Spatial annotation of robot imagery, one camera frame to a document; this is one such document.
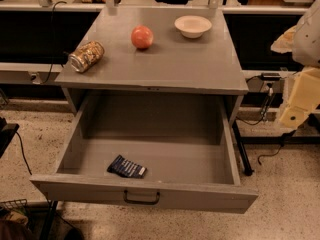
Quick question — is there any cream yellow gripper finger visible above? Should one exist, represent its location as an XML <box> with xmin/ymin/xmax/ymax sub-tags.
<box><xmin>279</xmin><ymin>66</ymin><xmax>320</xmax><ymax>129</ymax></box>

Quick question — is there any dark blue rxbar wrapper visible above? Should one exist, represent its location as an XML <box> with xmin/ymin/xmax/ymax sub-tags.
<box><xmin>107</xmin><ymin>155</ymin><xmax>147</xmax><ymax>179</ymax></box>

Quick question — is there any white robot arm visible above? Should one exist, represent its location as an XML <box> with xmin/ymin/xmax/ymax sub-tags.
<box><xmin>271</xmin><ymin>0</ymin><xmax>320</xmax><ymax>130</ymax></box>

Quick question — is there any grey cabinet counter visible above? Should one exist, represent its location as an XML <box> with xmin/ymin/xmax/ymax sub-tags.
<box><xmin>56</xmin><ymin>7</ymin><xmax>248</xmax><ymax>126</ymax></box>

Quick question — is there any grey open top drawer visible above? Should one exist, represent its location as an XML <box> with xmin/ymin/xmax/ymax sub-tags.
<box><xmin>29</xmin><ymin>91</ymin><xmax>259</xmax><ymax>214</ymax></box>

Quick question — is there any black power adapter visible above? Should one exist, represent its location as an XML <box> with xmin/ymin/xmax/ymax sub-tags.
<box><xmin>260</xmin><ymin>72</ymin><xmax>281</xmax><ymax>81</ymax></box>

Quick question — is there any black table leg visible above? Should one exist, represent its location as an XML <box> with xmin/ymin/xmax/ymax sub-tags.
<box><xmin>232</xmin><ymin>121</ymin><xmax>254</xmax><ymax>176</ymax></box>

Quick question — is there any white ceramic bowl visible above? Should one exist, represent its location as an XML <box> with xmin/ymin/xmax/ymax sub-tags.
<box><xmin>174</xmin><ymin>15</ymin><xmax>212</xmax><ymax>39</ymax></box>

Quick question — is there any red apple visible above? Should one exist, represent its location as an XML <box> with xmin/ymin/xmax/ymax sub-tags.
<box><xmin>131</xmin><ymin>25</ymin><xmax>154</xmax><ymax>49</ymax></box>

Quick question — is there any golden patterned drink can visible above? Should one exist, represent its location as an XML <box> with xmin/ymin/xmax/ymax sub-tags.
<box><xmin>68</xmin><ymin>41</ymin><xmax>105</xmax><ymax>73</ymax></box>

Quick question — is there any black device left edge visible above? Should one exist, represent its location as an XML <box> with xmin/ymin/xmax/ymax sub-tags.
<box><xmin>0</xmin><ymin>118</ymin><xmax>19</xmax><ymax>158</ymax></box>

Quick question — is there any black cable on floor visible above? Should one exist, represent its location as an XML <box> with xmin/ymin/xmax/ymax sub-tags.
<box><xmin>257</xmin><ymin>130</ymin><xmax>296</xmax><ymax>166</ymax></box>

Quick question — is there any black drawer handle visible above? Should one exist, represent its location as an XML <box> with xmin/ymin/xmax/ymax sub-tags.
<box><xmin>123</xmin><ymin>190</ymin><xmax>160</xmax><ymax>206</ymax></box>

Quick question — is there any black cable left wall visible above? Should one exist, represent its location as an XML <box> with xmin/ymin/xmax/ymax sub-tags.
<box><xmin>41</xmin><ymin>0</ymin><xmax>68</xmax><ymax>84</ymax></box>

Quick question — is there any wire basket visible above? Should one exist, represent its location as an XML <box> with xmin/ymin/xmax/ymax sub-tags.
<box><xmin>0</xmin><ymin>199</ymin><xmax>28</xmax><ymax>214</ymax></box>

